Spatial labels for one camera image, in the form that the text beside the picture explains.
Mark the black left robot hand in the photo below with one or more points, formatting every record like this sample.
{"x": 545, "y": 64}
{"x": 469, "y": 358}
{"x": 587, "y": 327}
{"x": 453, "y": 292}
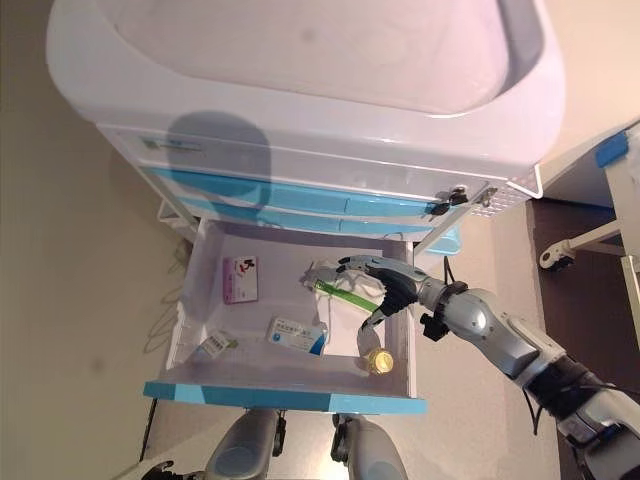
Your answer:
{"x": 160, "y": 472}

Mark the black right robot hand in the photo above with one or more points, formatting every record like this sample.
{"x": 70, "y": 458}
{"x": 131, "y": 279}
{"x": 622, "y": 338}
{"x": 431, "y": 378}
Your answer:
{"x": 400, "y": 290}

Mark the clear packet with green strip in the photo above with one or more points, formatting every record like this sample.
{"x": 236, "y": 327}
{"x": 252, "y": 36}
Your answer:
{"x": 350, "y": 295}

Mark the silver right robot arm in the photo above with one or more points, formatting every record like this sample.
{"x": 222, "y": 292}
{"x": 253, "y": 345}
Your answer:
{"x": 505, "y": 340}

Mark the blue white medicine box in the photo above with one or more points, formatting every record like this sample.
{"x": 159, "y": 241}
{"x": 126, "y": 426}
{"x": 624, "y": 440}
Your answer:
{"x": 295, "y": 337}

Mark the tall blue white cart drawer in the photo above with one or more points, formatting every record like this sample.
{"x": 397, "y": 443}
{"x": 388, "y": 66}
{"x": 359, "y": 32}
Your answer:
{"x": 310, "y": 197}

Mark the pink white medicine box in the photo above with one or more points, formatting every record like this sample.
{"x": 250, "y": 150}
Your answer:
{"x": 239, "y": 285}

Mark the white bin with blue lid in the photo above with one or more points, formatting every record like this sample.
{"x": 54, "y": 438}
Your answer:
{"x": 445, "y": 240}

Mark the silver left robot leg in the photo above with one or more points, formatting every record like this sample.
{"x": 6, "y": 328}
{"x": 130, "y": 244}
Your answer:
{"x": 240, "y": 450}

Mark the silver robot leg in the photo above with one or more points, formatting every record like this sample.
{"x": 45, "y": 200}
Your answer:
{"x": 375, "y": 455}
{"x": 240, "y": 450}

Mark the black cart keys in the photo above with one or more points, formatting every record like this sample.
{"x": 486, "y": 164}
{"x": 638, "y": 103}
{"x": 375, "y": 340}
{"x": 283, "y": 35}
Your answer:
{"x": 452, "y": 197}

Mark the silver cart latch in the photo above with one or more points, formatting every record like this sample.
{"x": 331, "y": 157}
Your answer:
{"x": 487, "y": 196}

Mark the small white barcode box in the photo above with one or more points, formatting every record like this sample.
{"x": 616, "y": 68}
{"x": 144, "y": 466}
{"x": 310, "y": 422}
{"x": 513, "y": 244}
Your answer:
{"x": 216, "y": 344}

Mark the white perforated side basket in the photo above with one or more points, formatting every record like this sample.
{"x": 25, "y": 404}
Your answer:
{"x": 515, "y": 195}

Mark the crumpled clear plastic wrap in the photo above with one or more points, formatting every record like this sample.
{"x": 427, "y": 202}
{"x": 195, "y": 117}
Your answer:
{"x": 190, "y": 325}

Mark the silver right robot leg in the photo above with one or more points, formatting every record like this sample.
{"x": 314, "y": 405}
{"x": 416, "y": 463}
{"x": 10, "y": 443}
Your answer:
{"x": 375, "y": 455}

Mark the white hospital bed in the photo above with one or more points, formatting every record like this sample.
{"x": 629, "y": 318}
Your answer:
{"x": 620, "y": 210}

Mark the white medical cart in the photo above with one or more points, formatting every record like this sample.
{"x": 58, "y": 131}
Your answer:
{"x": 300, "y": 75}

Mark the blue corner bumper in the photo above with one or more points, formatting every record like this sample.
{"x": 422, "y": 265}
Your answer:
{"x": 611, "y": 150}

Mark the cart label sticker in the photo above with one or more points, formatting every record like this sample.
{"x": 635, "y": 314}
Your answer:
{"x": 172, "y": 145}

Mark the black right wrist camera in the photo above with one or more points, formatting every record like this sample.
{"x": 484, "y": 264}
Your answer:
{"x": 432, "y": 327}

